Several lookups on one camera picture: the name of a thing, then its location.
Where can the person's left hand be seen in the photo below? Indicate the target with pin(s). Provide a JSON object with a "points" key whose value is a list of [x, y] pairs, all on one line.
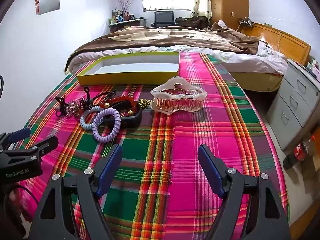
{"points": [[12, 196]]}

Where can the small boxes on cabinet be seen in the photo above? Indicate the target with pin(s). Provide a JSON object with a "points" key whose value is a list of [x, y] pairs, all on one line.
{"points": [[312, 65]]}

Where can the red hanging ornament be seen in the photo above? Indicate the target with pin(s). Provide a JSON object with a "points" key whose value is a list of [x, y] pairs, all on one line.
{"points": [[37, 5]]}

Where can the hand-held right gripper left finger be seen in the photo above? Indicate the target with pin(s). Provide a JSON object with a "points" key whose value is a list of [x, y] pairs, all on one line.
{"points": [[112, 165]]}

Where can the pink crystal hair ornament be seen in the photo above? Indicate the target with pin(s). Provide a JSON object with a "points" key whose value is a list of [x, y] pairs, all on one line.
{"points": [[73, 107]]}

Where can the black oval hair clip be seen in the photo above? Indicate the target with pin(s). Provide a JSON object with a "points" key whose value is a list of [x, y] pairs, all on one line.
{"points": [[130, 122]]}

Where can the grey drawer cabinet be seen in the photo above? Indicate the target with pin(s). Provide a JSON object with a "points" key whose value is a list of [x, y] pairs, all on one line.
{"points": [[292, 97]]}

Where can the group of bottles and boxes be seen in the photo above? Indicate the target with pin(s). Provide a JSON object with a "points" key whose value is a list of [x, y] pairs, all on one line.
{"points": [[120, 17]]}

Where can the small desk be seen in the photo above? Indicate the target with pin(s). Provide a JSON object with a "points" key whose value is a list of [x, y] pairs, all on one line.
{"points": [[130, 22]]}

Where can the floral curtain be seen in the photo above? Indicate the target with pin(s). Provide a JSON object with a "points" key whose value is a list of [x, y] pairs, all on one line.
{"points": [[200, 2]]}

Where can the window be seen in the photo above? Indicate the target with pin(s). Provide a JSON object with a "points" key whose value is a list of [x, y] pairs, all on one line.
{"points": [[165, 1]]}

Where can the cola bottle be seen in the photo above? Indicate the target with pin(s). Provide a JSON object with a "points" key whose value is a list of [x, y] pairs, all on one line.
{"points": [[298, 151]]}

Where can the brown plush blanket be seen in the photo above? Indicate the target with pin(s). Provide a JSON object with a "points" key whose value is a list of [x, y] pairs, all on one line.
{"points": [[150, 36]]}

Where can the black elastic hair band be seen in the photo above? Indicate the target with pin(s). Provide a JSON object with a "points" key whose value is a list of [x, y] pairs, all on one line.
{"points": [[110, 93]]}

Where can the dark clothes pile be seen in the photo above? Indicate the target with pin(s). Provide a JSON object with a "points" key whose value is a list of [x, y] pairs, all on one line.
{"points": [[192, 20]]}

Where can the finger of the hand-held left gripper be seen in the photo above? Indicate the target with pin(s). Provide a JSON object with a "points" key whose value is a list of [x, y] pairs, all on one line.
{"points": [[37, 146], [20, 133]]}

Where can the shallow yellow-green cardboard box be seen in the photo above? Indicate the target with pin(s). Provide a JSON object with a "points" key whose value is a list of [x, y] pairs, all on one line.
{"points": [[137, 63]]}

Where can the black office chair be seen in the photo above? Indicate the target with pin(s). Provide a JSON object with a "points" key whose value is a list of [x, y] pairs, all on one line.
{"points": [[163, 17]]}

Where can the power strip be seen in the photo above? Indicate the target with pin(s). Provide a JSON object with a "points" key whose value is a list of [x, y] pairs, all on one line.
{"points": [[247, 22]]}

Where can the colourful plaid tablecloth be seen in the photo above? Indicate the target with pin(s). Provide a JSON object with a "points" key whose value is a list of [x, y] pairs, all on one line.
{"points": [[200, 120]]}

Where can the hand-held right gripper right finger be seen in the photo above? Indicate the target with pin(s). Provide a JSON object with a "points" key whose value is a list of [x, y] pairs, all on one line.
{"points": [[210, 165]]}

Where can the decorative dry branches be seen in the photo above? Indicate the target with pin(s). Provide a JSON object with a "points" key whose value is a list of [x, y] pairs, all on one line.
{"points": [[126, 5]]}

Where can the wooden headboard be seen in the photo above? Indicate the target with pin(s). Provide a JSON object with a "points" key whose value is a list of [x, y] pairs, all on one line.
{"points": [[292, 45]]}

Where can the white floral duvet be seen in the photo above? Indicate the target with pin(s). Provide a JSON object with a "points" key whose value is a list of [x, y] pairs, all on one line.
{"points": [[250, 60]]}

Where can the silver wall panel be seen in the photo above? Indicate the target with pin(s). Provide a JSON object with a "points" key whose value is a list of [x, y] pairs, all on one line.
{"points": [[48, 1]]}

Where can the bed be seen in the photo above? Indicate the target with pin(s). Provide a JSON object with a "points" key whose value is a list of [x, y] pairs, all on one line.
{"points": [[257, 81]]}

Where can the wooden wardrobe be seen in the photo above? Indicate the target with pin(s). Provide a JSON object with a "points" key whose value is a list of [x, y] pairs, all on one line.
{"points": [[230, 2]]}

